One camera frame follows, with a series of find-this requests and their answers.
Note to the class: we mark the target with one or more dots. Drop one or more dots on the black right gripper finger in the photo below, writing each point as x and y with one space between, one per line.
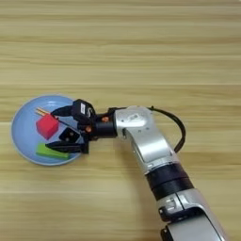
66 146
64 110

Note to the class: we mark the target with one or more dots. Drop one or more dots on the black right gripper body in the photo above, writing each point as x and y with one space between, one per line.
105 128

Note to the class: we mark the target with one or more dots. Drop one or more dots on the green rectangular block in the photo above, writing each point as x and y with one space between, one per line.
50 152

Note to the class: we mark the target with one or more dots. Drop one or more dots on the red cube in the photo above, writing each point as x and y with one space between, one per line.
47 126

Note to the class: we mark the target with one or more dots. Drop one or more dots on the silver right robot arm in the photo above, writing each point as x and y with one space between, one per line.
150 144

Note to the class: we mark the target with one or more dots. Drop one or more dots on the black cube with white dots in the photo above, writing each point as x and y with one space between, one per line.
69 135

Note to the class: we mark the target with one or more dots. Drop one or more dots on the small black box white label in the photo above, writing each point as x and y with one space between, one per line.
82 110

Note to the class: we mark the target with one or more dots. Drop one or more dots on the round blue plate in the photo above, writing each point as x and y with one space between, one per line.
23 135

